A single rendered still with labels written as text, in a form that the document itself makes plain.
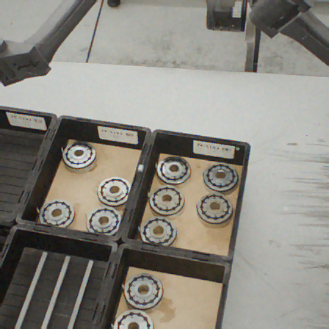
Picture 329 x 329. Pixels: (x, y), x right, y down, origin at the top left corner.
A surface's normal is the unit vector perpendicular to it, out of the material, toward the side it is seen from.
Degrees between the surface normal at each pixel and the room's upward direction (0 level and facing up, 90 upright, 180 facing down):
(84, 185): 0
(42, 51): 71
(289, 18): 51
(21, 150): 0
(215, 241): 0
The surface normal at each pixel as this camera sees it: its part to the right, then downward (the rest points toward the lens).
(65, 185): -0.03, -0.59
